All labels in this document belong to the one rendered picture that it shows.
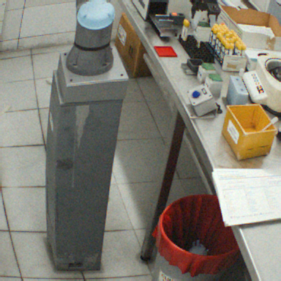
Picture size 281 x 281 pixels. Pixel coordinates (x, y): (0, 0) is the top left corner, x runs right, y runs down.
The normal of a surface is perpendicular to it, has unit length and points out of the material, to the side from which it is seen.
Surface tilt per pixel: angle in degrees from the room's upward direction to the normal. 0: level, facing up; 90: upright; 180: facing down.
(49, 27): 90
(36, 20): 90
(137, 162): 0
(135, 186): 0
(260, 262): 0
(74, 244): 90
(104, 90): 90
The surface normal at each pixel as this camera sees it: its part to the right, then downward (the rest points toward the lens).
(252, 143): 0.33, 0.63
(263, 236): 0.14, -0.77
